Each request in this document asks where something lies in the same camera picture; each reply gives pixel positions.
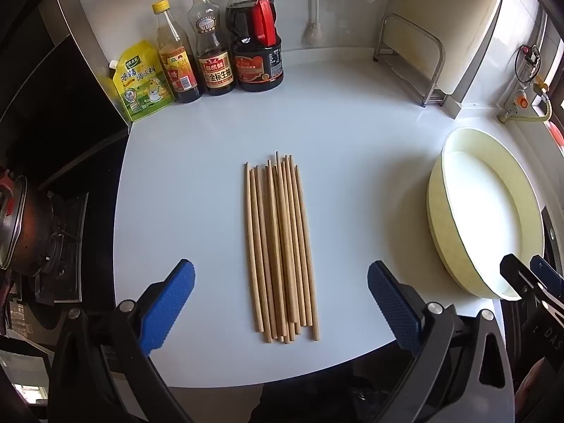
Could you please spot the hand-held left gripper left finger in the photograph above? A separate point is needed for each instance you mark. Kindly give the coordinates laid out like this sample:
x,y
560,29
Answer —
x,y
169,299

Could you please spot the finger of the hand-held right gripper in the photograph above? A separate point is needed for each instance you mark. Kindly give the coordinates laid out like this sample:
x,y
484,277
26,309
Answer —
x,y
544,268
513,271

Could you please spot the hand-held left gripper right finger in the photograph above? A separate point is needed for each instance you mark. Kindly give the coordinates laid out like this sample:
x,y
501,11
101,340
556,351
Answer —
x,y
392,304

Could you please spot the cream round bowl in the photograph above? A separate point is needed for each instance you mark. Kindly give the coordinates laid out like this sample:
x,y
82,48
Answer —
x,y
480,211

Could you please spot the pile of wooden chopsticks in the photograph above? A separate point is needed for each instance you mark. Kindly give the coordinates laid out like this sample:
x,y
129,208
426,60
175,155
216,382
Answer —
x,y
282,251

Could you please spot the black gas stove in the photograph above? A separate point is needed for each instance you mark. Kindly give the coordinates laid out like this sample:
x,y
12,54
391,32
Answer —
x,y
66,246

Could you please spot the metal pot with lid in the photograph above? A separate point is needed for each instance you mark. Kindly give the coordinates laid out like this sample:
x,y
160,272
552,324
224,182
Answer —
x,y
26,224

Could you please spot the metal cutting board rack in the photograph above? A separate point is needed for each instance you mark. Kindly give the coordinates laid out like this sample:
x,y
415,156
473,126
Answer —
x,y
429,92

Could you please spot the gas valve with orange knob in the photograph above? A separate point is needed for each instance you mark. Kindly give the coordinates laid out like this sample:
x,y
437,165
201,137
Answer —
x,y
526,66

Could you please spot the yellow seasoning pouch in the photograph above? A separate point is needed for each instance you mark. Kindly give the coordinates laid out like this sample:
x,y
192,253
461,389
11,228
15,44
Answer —
x,y
141,83

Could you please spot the clear yellow-capped sauce bottle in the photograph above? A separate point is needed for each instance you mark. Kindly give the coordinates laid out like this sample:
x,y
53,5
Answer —
x,y
213,70

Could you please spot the small amber vinegar bottle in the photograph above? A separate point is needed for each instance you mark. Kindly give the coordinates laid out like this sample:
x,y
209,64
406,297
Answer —
x,y
176,66

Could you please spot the white cutting board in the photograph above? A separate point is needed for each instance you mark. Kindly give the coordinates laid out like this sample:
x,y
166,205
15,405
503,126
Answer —
x,y
462,31

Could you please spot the large dark soy sauce bottle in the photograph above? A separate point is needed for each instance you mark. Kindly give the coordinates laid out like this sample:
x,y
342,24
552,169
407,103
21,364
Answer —
x,y
257,66

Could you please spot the black range hood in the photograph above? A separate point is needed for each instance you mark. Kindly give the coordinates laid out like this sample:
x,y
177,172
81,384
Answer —
x,y
44,75

